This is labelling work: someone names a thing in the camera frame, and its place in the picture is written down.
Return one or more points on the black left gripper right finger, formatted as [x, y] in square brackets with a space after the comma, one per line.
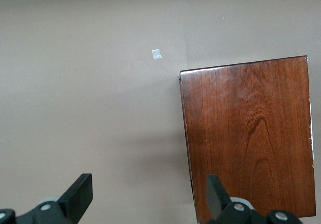
[215, 196]

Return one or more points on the small grey tape patch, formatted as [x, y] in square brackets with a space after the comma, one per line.
[156, 54]

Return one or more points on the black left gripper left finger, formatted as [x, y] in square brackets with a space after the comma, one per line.
[75, 199]

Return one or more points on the dark red wooden cabinet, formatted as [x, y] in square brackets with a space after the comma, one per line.
[250, 138]

